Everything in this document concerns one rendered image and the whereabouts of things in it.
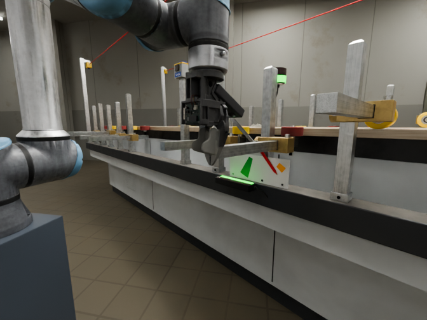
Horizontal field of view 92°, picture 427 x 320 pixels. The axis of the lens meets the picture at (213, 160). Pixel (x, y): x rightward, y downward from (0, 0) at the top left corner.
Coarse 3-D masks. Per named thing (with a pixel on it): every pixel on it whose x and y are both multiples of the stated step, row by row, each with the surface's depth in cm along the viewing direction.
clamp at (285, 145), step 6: (258, 138) 74; (264, 138) 73; (270, 138) 71; (276, 138) 69; (282, 138) 68; (288, 138) 67; (294, 138) 70; (282, 144) 68; (288, 144) 67; (270, 150) 71; (276, 150) 70; (282, 150) 68; (288, 150) 68
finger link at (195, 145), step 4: (200, 128) 49; (204, 128) 50; (200, 132) 49; (204, 132) 50; (208, 132) 50; (200, 136) 49; (204, 136) 50; (208, 136) 50; (196, 140) 49; (200, 140) 50; (204, 140) 50; (192, 144) 48; (196, 144) 49; (200, 144) 50; (192, 148) 48; (196, 148) 49; (200, 148) 50; (204, 152) 51; (208, 156) 51; (208, 160) 51; (208, 164) 51
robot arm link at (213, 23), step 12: (180, 0) 43; (192, 0) 41; (204, 0) 40; (216, 0) 40; (228, 0) 43; (180, 12) 42; (192, 12) 41; (204, 12) 41; (216, 12) 41; (228, 12) 43; (180, 24) 43; (192, 24) 42; (204, 24) 41; (216, 24) 41; (228, 24) 44; (192, 36) 43; (204, 36) 41; (216, 36) 42; (228, 36) 44; (228, 48) 45
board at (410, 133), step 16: (160, 128) 158; (176, 128) 142; (192, 128) 129; (256, 128) 95; (304, 128) 79; (320, 128) 75; (336, 128) 74; (368, 128) 74; (384, 128) 74; (400, 128) 74; (416, 128) 74
